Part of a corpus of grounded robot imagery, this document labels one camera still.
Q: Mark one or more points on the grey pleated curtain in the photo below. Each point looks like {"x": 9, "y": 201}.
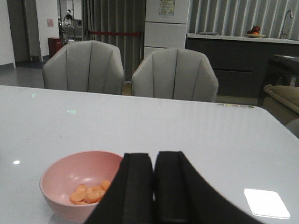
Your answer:
{"x": 117, "y": 16}

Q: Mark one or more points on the red barrier belt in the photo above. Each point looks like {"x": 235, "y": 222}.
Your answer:
{"x": 106, "y": 33}

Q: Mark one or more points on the beige upholstered chair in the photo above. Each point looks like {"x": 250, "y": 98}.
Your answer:
{"x": 173, "y": 73}
{"x": 86, "y": 66}

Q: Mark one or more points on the chrome kitchen faucet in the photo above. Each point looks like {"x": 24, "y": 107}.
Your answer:
{"x": 288, "y": 14}

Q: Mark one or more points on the white refrigerator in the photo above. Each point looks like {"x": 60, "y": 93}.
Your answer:
{"x": 166, "y": 23}

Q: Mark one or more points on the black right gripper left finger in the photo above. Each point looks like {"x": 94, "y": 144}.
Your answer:
{"x": 129, "y": 199}

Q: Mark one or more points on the right beige upholstered chair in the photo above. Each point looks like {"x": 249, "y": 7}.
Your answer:
{"x": 173, "y": 73}

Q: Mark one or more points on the dark kitchen counter cabinet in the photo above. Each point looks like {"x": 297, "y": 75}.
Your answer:
{"x": 240, "y": 63}

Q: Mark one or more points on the tan cushion seat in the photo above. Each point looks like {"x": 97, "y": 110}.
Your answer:
{"x": 282, "y": 102}

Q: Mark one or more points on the pink bowl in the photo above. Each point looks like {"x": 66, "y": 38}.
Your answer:
{"x": 61, "y": 178}

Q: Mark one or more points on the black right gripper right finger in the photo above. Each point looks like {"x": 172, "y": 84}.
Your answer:
{"x": 183, "y": 196}

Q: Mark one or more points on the fruit plate on counter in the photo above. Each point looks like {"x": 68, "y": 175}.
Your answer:
{"x": 255, "y": 32}

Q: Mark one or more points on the left beige upholstered chair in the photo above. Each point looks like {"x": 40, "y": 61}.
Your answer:
{"x": 86, "y": 66}

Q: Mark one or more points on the orange ham slices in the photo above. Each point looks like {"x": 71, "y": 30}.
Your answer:
{"x": 83, "y": 195}

